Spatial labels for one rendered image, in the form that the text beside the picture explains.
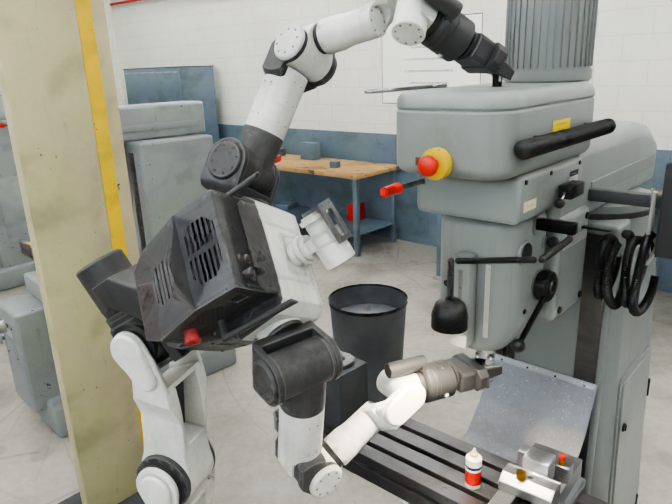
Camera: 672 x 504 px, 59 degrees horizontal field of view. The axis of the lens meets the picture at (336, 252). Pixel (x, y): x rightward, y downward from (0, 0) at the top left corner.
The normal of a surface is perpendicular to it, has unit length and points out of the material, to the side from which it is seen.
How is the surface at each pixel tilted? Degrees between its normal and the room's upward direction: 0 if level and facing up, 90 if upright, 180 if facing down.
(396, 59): 90
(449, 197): 90
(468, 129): 90
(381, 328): 94
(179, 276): 74
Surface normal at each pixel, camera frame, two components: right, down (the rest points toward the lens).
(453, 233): -0.73, 0.23
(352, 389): 0.69, 0.19
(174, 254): -0.73, -0.04
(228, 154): -0.41, -0.18
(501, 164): 0.16, 0.29
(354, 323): -0.37, 0.35
